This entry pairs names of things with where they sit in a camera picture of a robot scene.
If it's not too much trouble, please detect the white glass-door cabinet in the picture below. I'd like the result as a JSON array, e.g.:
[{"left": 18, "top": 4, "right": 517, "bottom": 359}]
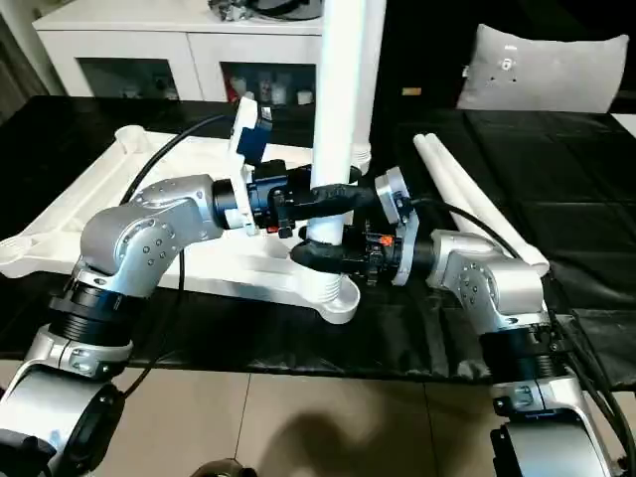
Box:
[{"left": 31, "top": 0, "right": 328, "bottom": 103}]

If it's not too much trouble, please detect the black work mat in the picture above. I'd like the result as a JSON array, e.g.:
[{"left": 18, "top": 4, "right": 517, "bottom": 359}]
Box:
[{"left": 0, "top": 93, "right": 636, "bottom": 395}]

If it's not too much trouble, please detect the black left wrist camera cable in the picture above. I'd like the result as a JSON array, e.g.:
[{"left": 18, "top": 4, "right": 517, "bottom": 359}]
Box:
[{"left": 117, "top": 112, "right": 236, "bottom": 399}]

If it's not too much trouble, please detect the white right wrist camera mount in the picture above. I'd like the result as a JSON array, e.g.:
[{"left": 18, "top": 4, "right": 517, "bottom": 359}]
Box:
[{"left": 372, "top": 167, "right": 423, "bottom": 288}]

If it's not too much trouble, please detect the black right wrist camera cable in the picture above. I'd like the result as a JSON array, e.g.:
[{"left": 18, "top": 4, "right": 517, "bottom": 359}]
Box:
[{"left": 405, "top": 196, "right": 628, "bottom": 451}]

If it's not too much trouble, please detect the white plastic table top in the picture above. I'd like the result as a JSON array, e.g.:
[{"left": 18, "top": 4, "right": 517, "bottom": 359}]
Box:
[{"left": 0, "top": 125, "right": 374, "bottom": 328}]

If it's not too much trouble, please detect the white flat board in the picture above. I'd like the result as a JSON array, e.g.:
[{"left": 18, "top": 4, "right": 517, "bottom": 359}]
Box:
[{"left": 609, "top": 111, "right": 636, "bottom": 139}]

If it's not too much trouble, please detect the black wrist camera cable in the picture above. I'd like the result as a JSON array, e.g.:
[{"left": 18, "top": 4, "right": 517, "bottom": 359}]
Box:
[
  {"left": 117, "top": 112, "right": 236, "bottom": 399},
  {"left": 405, "top": 196, "right": 628, "bottom": 451}
]

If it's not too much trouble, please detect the grey helmet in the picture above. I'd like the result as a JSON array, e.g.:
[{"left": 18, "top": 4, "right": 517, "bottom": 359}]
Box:
[{"left": 246, "top": 0, "right": 325, "bottom": 22}]

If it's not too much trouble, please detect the black clutter pile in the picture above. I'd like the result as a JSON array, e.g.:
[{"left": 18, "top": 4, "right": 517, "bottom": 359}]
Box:
[{"left": 207, "top": 0, "right": 249, "bottom": 22}]

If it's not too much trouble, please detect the grey cushion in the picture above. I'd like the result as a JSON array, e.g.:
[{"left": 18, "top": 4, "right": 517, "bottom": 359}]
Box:
[{"left": 455, "top": 23, "right": 630, "bottom": 115}]

